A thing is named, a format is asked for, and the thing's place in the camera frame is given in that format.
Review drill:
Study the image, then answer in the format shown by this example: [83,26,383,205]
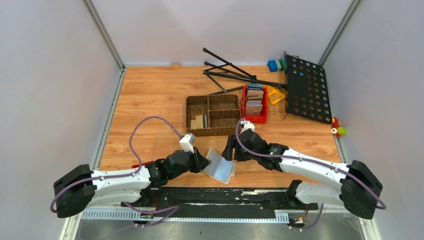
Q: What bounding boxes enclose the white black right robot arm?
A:
[221,129,387,220]

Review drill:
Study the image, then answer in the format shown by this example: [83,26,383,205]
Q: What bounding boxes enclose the white card holder wallet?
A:
[203,148,236,185]

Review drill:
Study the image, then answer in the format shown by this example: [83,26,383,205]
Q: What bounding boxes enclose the blue green toy block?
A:
[267,59,286,73]

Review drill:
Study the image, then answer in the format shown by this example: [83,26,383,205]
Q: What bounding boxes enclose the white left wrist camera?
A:
[179,133,196,153]

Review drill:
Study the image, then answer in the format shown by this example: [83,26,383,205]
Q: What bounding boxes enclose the black perforated music stand desk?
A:
[284,53,333,124]

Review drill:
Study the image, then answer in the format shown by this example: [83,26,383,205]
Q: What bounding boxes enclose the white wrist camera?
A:
[179,133,196,153]
[240,120,256,133]

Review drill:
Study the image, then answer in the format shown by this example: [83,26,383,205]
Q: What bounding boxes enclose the red white toy block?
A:
[131,161,152,169]

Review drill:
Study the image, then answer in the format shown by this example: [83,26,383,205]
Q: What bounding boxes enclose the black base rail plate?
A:
[131,187,319,220]

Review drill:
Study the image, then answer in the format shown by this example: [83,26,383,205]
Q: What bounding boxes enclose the red green small toy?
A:
[331,117,347,139]

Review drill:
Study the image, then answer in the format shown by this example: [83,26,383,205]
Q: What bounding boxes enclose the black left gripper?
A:
[169,146,212,181]

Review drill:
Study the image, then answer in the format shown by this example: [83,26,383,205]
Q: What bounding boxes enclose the brown wicker divided basket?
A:
[185,94,242,137]

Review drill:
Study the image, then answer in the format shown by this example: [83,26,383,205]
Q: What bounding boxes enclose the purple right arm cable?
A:
[235,118,387,232]

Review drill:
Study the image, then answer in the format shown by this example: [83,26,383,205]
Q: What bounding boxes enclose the red plastic bin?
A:
[241,83,269,124]

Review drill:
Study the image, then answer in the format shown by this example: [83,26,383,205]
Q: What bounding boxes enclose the gold credit cards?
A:
[190,114,208,130]

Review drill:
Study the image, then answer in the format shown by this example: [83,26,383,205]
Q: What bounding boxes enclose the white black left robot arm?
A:
[50,148,211,219]

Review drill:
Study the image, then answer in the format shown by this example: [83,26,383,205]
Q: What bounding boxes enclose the black folding music stand legs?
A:
[202,47,288,95]

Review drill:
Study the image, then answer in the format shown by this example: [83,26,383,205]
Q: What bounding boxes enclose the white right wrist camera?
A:
[240,120,256,133]

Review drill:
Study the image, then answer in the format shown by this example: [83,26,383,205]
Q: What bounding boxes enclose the yellow transparent tray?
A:
[265,85,286,105]

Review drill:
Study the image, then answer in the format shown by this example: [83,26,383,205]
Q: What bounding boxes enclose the card holders in red bin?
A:
[244,83,264,116]

